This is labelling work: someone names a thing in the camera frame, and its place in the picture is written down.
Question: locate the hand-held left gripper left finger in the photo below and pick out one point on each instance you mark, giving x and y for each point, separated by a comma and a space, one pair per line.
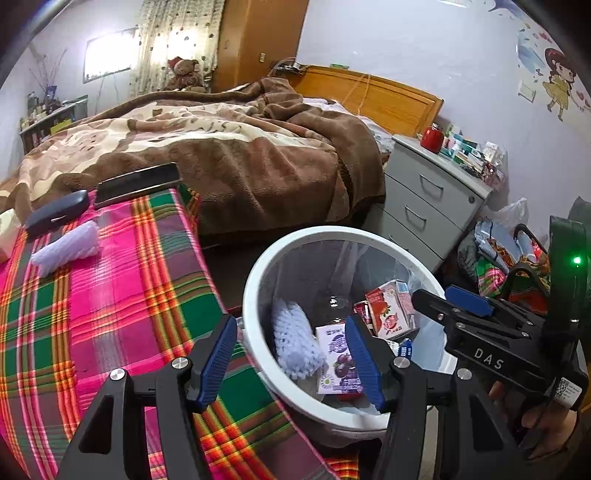
217, 360

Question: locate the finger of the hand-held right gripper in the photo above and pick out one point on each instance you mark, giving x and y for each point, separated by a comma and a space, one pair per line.
431, 307
468, 300

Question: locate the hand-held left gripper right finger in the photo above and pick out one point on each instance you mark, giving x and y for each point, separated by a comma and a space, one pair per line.
364, 360

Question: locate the purple milk carton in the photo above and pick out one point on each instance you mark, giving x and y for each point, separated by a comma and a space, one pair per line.
337, 364

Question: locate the red milk carton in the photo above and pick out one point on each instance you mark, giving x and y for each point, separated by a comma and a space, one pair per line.
390, 314

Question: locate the clear plastic bottle red label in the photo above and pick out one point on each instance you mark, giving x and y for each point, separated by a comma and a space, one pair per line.
337, 308

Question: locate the white foam fruit net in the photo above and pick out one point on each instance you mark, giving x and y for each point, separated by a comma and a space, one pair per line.
64, 249
298, 341

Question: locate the white trash bin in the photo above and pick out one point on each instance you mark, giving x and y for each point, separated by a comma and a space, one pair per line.
258, 300

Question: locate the person's right hand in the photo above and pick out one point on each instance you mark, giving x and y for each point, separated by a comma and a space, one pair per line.
549, 429

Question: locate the pile of clothes and bags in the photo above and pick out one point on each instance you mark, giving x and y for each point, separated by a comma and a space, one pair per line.
494, 258

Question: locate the white plastic bag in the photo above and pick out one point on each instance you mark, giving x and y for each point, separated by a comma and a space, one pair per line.
512, 212

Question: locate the pink green plaid cloth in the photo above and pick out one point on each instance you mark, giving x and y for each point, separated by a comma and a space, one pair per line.
115, 323

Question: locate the grey nightstand with drawers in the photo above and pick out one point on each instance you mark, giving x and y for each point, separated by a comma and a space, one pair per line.
425, 198

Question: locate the pile of small boxes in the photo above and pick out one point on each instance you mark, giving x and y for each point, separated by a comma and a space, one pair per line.
475, 154

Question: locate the red jar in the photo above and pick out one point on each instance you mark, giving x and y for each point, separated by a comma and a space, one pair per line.
432, 138

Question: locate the black tablet case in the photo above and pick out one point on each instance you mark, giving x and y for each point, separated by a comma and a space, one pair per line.
136, 184

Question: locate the brown patterned blanket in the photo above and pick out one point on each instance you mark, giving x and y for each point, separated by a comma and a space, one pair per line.
231, 157

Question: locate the wooden headboard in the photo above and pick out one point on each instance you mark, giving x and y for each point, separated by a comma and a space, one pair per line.
397, 101

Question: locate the dark blue glasses case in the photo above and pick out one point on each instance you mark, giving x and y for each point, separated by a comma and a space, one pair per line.
55, 212

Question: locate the green white tissue pack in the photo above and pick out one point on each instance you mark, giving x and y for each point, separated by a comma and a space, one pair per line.
8, 235

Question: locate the power strip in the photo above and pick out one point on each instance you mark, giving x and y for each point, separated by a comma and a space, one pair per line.
291, 67

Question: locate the brown teddy bear red hat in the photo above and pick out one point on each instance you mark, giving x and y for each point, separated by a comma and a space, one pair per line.
184, 74

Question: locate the wooden wardrobe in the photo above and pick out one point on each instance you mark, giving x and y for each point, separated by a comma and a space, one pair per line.
258, 41

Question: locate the bright window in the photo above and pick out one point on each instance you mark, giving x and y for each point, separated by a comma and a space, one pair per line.
111, 55

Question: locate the vase with dry branches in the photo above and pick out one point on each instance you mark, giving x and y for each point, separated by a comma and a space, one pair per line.
46, 78

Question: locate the patterned curtain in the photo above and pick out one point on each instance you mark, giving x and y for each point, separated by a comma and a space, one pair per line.
180, 32

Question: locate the white wall socket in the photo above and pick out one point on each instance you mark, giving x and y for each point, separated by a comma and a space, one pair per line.
527, 91

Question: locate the cartoon girl wall sticker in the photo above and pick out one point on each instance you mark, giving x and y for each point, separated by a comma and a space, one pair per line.
556, 78

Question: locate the cluttered wall shelf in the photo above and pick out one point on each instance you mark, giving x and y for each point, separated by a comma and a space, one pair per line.
51, 122

